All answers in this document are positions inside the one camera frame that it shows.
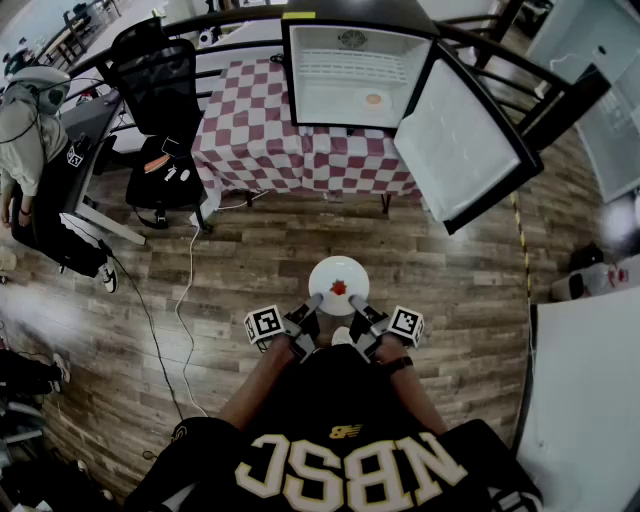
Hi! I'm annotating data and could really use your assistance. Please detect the white table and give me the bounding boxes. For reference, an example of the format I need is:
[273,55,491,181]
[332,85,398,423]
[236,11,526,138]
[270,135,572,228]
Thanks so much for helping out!
[514,287,640,512]

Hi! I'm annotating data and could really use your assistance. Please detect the yellow black floor tape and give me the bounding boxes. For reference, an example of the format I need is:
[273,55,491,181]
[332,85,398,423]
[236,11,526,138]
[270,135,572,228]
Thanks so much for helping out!
[509,192,534,301]

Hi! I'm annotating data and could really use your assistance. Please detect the black cable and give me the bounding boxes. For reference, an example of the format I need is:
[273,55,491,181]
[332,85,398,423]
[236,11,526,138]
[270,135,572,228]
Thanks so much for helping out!
[97,239,186,424]

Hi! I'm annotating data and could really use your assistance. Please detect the person's black trousers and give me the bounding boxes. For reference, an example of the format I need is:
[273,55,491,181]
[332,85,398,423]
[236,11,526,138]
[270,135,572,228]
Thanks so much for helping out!
[244,343,424,439]

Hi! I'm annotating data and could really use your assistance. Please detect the white plate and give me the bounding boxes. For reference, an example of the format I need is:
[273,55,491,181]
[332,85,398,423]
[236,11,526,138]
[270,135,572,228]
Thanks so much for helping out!
[308,255,370,317]
[352,87,394,114]

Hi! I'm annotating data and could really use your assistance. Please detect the black mini fridge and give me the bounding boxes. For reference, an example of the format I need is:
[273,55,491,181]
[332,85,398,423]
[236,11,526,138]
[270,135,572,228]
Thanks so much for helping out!
[279,0,546,236]

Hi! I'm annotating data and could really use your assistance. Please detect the person's black lettered shirt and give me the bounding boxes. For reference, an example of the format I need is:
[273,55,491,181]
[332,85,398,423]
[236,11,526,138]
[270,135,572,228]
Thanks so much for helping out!
[124,417,546,512]

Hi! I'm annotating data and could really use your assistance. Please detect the person's right forearm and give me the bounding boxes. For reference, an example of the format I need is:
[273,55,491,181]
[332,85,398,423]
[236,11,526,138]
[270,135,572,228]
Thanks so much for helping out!
[373,335,450,437]

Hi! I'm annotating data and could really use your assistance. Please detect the person's left forearm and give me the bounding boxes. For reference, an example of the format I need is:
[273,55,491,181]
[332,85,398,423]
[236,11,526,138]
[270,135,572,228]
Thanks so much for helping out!
[216,333,297,432]

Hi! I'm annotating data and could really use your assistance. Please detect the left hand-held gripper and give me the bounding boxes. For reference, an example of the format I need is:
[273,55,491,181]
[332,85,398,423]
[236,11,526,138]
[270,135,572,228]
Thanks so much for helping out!
[243,292,325,364]

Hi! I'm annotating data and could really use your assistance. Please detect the black wristband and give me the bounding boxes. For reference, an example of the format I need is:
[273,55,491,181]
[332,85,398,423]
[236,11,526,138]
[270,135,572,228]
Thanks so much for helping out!
[382,355,415,375]

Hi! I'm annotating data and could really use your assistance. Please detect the red white checkered tablecloth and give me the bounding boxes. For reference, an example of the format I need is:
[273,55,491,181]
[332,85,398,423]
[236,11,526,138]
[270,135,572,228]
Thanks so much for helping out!
[191,57,421,197]

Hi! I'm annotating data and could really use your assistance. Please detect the black metal railing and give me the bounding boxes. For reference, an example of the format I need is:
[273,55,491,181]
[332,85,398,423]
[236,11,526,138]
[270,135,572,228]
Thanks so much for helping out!
[64,2,614,151]

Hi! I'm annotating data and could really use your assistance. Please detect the grey desk with white legs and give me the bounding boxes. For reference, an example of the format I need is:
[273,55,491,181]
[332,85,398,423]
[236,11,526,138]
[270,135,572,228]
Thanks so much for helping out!
[58,89,148,246]

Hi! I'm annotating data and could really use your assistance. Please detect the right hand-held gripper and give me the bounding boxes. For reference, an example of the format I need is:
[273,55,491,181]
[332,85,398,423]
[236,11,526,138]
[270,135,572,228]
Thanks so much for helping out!
[347,294,425,364]

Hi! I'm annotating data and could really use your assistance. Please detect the black mesh office chair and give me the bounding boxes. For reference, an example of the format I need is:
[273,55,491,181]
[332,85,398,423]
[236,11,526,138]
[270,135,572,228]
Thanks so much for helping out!
[107,17,214,234]

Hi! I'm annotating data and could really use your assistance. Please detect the white cable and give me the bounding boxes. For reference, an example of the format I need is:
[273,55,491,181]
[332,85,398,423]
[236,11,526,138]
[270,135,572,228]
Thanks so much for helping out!
[173,189,269,419]

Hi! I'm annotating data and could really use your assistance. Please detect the black bag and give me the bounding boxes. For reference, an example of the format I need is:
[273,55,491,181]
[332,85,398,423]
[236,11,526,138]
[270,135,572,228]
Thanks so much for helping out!
[568,243,605,274]

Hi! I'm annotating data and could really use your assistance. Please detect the white box red print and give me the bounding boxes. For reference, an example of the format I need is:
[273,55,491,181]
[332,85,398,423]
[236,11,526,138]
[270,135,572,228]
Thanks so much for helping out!
[549,262,640,304]

